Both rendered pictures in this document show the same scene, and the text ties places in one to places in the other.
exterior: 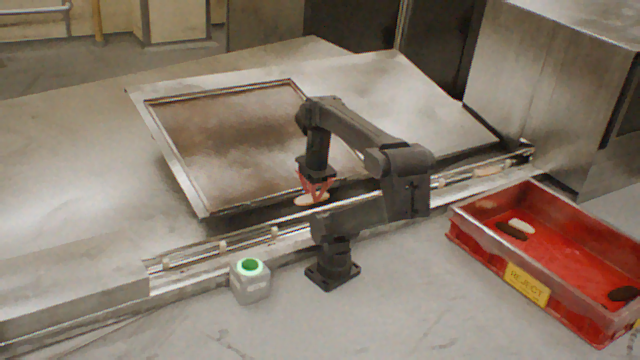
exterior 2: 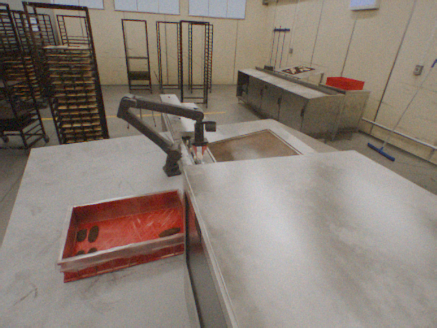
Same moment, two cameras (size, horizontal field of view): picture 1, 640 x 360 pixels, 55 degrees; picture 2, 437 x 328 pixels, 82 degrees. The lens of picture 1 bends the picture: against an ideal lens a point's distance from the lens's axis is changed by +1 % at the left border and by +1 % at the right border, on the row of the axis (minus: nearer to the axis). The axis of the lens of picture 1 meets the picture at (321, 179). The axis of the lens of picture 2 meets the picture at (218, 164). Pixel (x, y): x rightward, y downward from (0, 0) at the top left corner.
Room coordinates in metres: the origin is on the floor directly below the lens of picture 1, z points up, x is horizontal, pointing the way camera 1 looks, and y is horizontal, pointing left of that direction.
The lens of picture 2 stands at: (1.79, -1.26, 1.60)
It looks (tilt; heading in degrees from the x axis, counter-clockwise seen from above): 28 degrees down; 107
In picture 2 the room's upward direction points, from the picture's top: 3 degrees clockwise
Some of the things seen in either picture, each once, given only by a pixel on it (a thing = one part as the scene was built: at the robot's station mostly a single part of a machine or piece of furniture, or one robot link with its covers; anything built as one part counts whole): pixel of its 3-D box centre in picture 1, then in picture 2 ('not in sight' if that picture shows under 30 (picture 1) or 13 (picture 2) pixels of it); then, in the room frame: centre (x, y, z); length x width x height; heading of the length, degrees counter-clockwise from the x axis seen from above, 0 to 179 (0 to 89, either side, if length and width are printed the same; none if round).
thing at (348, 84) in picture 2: not in sight; (344, 82); (2.44, 3.65, 0.94); 0.51 x 0.36 x 0.13; 129
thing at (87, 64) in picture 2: not in sight; (75, 86); (-0.99, 1.31, 0.89); 0.60 x 0.59 x 1.78; 42
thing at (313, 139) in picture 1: (318, 135); (199, 127); (1.27, 0.02, 1.11); 0.07 x 0.06 x 0.07; 25
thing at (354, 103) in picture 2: not in sight; (336, 111); (2.44, 3.65, 0.44); 0.70 x 0.55 x 0.87; 125
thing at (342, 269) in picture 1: (334, 260); (171, 165); (1.12, -0.05, 0.86); 0.12 x 0.09 x 0.08; 136
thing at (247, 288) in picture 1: (248, 284); not in sight; (1.02, 0.14, 0.84); 0.08 x 0.08 x 0.11; 35
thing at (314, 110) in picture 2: not in sight; (289, 95); (1.53, 4.24, 0.51); 3.00 x 1.26 x 1.03; 125
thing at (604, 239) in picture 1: (558, 250); (131, 227); (1.23, -0.61, 0.87); 0.49 x 0.34 x 0.10; 39
